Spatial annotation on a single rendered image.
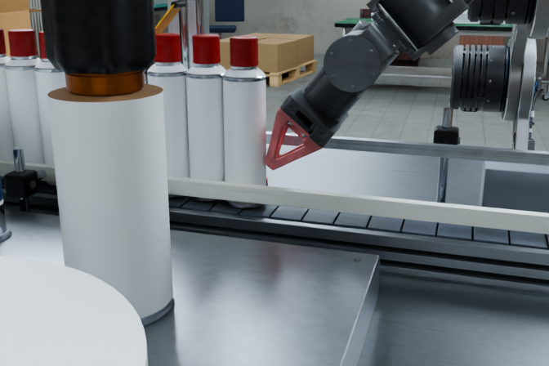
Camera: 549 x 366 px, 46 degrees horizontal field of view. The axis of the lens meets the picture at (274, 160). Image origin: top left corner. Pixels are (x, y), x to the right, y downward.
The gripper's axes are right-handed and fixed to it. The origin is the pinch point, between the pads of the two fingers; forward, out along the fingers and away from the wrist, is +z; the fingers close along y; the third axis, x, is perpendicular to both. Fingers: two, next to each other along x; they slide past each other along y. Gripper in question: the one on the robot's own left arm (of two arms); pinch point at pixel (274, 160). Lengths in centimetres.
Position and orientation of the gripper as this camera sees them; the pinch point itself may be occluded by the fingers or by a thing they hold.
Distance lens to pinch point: 78.8
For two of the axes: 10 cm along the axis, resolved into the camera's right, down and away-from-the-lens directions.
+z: -6.0, 7.0, 3.9
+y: -2.9, 2.6, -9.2
